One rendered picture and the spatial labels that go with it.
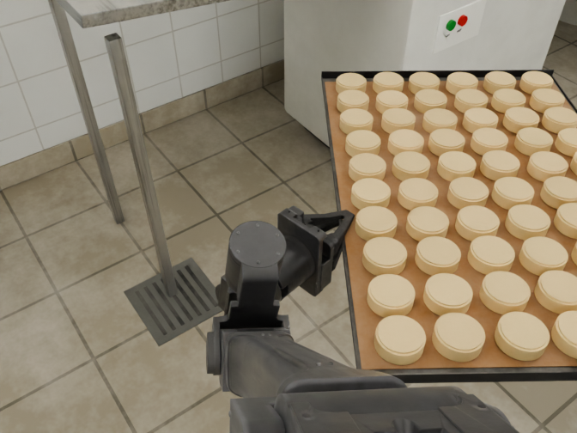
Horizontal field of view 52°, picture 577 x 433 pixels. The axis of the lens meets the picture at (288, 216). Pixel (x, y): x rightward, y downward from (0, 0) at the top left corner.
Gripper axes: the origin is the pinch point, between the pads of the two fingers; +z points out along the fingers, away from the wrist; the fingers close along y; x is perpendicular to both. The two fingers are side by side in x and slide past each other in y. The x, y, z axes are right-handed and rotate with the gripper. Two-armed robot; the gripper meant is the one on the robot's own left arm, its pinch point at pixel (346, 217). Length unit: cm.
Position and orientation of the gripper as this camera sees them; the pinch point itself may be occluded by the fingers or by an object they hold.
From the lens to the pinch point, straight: 75.2
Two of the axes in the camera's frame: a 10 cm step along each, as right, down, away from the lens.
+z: 6.9, -4.9, 5.3
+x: 7.3, 4.8, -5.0
